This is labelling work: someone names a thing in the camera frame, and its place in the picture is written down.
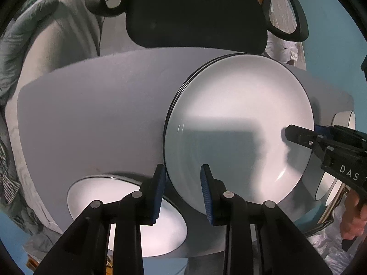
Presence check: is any white plate with dark rim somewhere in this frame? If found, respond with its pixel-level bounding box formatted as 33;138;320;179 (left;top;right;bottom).
163;54;247;164
164;54;315;214
163;53;244;161

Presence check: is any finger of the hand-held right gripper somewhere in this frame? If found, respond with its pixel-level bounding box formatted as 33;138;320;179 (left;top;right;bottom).
314;124;367;143
285;124;336;164

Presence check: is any black office chair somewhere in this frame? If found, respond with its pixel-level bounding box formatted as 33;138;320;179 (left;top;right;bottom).
85;0;309;57

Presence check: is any grey rubber glove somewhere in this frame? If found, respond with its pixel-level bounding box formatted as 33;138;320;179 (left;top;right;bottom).
0;0;60;105

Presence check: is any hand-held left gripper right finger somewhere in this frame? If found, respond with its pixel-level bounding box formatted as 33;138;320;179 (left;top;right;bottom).
200;164;333;275

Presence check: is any striped dark cloth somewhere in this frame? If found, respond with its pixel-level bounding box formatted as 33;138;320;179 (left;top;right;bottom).
0;139;21;205

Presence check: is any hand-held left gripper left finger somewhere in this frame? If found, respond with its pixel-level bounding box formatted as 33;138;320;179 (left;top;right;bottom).
36;164;167;275

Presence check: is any wooden frame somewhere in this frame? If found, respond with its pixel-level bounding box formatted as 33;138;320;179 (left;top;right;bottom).
318;201;342;227

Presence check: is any small white bowl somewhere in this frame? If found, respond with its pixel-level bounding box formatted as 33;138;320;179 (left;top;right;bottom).
67;174;187;258

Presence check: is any white crumpled plastic bag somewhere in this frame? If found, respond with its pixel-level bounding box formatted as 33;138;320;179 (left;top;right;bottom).
265;38;301;64

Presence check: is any white bowl with dark rim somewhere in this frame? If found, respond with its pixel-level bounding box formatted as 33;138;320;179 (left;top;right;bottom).
330;110;356;130
315;173;346;207

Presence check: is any silver plastic bag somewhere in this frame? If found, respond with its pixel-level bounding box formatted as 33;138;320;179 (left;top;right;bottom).
306;222;354;267

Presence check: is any person's right hand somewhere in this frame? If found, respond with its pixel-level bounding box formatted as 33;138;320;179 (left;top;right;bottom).
340;189;367;242

